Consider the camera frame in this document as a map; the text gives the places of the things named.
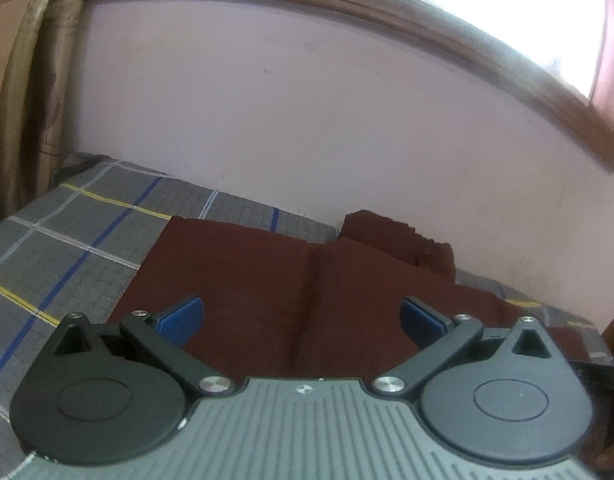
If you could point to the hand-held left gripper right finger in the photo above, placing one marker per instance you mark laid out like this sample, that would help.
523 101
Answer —
421 317

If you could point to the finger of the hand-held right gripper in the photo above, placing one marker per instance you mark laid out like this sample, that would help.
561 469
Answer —
599 375

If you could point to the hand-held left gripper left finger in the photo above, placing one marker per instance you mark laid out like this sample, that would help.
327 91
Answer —
181 316

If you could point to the maroon cloth garment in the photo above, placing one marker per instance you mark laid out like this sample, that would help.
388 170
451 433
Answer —
287 290

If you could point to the grey plaid bedsheet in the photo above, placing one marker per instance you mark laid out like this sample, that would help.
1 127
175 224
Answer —
62 250

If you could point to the beige patterned curtain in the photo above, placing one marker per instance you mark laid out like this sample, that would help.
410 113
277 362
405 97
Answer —
22 85

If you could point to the wooden window frame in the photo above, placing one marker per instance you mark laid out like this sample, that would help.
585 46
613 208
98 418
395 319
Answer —
367 5

